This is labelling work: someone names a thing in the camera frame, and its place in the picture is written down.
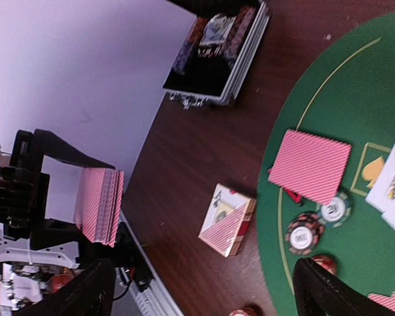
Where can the gold card deck box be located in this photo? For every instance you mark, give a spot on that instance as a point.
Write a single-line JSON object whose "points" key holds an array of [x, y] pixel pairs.
{"points": [[227, 220]]}

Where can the blue card deck in case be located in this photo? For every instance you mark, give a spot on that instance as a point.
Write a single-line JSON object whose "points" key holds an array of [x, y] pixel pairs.
{"points": [[217, 29]]}

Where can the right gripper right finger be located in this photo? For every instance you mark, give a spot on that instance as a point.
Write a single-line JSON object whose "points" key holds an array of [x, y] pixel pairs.
{"points": [[318, 292]]}

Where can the pink-backed playing card deck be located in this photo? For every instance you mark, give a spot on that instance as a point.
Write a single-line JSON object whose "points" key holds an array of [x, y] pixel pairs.
{"points": [[98, 204]]}

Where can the dealt pink-backed card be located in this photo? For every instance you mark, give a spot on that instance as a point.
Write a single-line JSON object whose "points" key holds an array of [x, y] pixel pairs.
{"points": [[310, 165]]}

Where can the triangular all-in button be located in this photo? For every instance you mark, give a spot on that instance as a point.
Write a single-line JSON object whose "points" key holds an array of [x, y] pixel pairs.
{"points": [[296, 198]]}

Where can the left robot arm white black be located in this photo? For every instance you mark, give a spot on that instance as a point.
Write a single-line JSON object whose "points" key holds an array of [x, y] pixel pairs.
{"points": [[23, 284]]}

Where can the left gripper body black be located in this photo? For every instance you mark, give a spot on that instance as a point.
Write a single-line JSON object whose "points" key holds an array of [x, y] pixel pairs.
{"points": [[23, 197]]}

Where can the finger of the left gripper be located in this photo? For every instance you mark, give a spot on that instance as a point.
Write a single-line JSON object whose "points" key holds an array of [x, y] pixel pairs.
{"points": [[49, 233], [56, 148]]}

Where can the front aluminium rail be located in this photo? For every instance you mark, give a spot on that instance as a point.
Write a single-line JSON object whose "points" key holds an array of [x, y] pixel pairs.
{"points": [[155, 299]]}

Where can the red five chip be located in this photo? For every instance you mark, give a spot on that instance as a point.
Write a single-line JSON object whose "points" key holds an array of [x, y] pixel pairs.
{"points": [[326, 262]]}

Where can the orange poker chip stack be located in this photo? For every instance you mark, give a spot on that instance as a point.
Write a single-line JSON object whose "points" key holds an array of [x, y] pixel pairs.
{"points": [[246, 311]]}

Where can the round green poker mat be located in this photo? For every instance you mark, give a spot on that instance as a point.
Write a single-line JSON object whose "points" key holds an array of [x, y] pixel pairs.
{"points": [[338, 120]]}

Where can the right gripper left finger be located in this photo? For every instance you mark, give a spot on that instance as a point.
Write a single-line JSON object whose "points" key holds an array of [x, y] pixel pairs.
{"points": [[89, 293]]}

